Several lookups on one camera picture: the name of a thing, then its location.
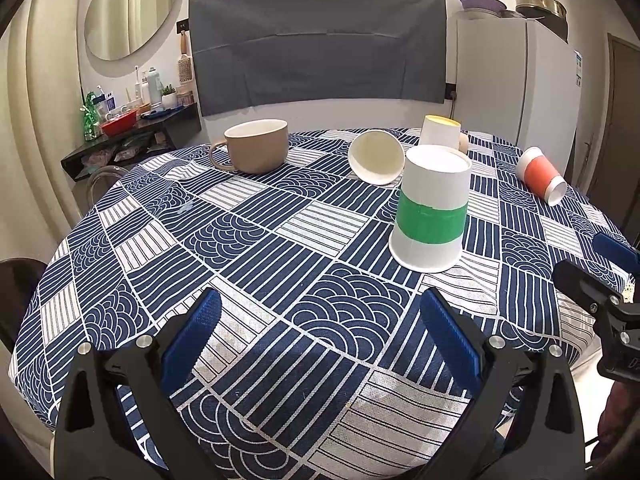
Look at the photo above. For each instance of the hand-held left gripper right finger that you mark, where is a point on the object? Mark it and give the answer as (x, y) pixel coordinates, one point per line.
(450, 340)

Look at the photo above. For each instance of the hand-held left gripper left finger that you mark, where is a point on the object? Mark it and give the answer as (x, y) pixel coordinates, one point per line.
(200, 330)

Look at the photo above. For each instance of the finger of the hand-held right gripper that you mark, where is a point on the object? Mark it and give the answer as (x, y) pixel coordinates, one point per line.
(582, 282)
(616, 251)

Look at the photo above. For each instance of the green banded white paper cup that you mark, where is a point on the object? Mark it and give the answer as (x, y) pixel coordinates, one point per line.
(431, 210)

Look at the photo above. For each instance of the person's right forearm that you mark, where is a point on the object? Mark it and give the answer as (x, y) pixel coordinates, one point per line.
(622, 422)

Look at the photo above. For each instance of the orange banded white paper cup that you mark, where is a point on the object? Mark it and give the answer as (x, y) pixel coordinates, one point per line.
(539, 172)

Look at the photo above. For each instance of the plain white paper cup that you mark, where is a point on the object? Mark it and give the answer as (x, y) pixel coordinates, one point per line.
(376, 157)

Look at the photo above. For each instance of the brown door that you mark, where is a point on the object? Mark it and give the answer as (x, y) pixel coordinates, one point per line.
(622, 125)

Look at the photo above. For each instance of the blue white patterned tablecloth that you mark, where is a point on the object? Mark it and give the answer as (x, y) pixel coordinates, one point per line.
(310, 240)

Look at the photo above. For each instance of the clear plastic chair back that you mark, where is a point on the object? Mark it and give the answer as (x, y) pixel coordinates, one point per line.
(102, 176)

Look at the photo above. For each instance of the dark chair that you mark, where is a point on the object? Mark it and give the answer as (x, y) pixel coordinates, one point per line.
(20, 295)

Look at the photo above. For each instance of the beige ceramic mug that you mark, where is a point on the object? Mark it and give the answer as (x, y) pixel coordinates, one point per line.
(260, 152)

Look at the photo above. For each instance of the white refrigerator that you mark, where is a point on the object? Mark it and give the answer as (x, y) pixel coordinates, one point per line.
(515, 85)

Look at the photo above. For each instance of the white mug with yellow inside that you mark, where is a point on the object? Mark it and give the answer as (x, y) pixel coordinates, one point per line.
(438, 135)

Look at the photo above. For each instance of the red bowl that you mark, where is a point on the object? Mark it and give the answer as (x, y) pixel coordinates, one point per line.
(119, 124)

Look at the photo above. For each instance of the small potted plant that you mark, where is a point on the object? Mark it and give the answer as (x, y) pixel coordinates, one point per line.
(169, 97)

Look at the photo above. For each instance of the green bottle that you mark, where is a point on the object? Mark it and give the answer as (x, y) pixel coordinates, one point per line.
(90, 117)

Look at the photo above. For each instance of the white bottle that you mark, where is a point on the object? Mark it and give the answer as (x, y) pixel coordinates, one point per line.
(151, 85)

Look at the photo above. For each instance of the steel pot with lid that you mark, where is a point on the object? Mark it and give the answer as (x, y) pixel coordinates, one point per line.
(540, 4)

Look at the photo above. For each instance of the wooden hairbrush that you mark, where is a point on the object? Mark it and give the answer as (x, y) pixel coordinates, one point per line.
(185, 62)

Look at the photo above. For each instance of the purple pot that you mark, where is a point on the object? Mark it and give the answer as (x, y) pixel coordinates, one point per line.
(482, 4)

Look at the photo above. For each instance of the grey cloth cover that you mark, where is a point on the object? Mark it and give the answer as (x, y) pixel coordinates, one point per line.
(315, 50)

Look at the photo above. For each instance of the black wall shelf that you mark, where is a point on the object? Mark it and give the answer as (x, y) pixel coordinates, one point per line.
(172, 127)

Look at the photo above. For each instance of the oval wall mirror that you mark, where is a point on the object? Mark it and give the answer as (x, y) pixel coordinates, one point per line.
(132, 10)

